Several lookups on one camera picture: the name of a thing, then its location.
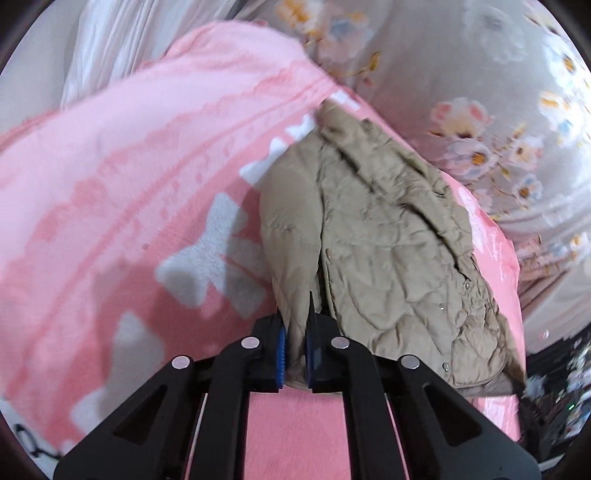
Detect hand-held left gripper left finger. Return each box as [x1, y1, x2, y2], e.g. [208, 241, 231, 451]
[53, 314, 288, 480]

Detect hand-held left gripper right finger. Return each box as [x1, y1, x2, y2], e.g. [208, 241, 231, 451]
[305, 292, 542, 480]

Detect tan quilted jacket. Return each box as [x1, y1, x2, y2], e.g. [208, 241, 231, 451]
[259, 99, 528, 400]

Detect dark cluttered items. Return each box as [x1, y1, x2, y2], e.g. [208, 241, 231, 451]
[521, 323, 588, 464]

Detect pink patterned blanket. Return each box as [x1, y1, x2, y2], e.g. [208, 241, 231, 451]
[0, 21, 525, 480]

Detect grey floral bed sheet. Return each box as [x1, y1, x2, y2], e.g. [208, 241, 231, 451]
[256, 0, 591, 354]

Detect white satin curtain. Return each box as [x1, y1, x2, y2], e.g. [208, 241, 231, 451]
[60, 0, 252, 108]

